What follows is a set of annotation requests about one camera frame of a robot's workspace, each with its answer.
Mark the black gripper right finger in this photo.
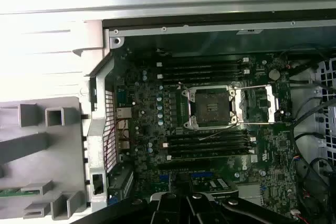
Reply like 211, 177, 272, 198
184, 175, 292, 224

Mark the black PC case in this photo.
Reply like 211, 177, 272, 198
72, 8, 336, 224

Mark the CPU socket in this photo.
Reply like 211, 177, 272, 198
181, 82, 237, 132

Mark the grey parts rack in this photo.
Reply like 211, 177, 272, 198
0, 95, 91, 221

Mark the metal drive cage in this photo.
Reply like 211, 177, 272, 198
309, 57, 336, 183

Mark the black RAM slot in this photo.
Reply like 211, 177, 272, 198
160, 74, 247, 84
156, 69, 250, 80
156, 57, 250, 68
166, 131, 250, 142
162, 136, 256, 148
166, 148, 255, 161
160, 63, 247, 73
166, 143, 251, 154

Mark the green RAM stick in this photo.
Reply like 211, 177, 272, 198
0, 188, 23, 198

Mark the metal socket cover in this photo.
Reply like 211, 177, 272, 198
233, 83, 279, 125

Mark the silver chipset heatsink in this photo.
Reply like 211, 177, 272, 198
237, 184, 263, 200

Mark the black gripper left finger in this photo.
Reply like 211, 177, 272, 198
90, 175, 186, 224

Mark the green motherboard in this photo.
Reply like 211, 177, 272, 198
112, 48, 302, 224

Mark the black expansion slot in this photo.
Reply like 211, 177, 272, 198
157, 161, 211, 172

